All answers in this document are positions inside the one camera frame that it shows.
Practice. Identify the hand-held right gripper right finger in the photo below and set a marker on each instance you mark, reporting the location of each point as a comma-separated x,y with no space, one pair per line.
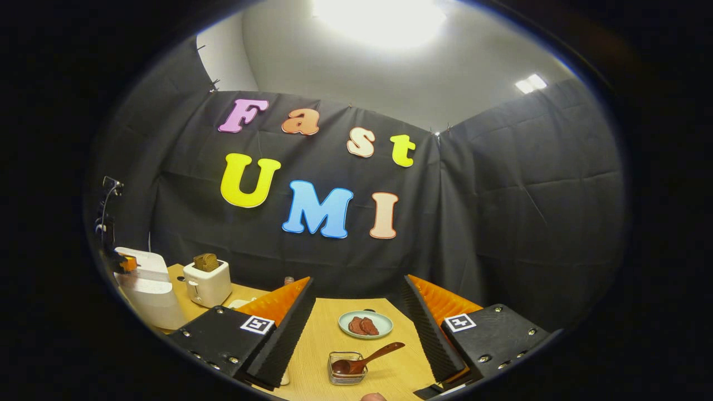
431,340

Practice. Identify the white toaster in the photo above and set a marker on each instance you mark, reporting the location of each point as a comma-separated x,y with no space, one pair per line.
209,287

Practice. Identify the small white divided dish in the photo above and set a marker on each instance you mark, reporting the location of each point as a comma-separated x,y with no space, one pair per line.
239,303

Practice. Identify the brown bread slice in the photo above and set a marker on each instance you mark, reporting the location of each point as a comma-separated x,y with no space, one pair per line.
206,262

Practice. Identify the brown wooden spoon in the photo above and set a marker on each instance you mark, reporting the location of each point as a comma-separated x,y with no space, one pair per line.
367,359

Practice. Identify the small ceiling light panel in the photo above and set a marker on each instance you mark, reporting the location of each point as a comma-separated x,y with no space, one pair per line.
530,83

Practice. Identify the black backdrop cloth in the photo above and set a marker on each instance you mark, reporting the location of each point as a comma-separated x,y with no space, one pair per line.
501,195

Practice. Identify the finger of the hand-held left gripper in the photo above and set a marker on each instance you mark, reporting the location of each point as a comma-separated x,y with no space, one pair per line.
129,263

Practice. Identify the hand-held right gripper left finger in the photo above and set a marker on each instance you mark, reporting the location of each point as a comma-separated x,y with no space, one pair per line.
281,340

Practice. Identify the pale green plate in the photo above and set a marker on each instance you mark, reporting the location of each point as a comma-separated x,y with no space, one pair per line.
384,320

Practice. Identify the large ceiling light panel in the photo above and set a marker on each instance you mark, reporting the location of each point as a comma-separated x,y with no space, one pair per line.
379,22

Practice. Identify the white rice cooker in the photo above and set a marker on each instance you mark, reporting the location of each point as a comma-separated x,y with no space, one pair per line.
153,301

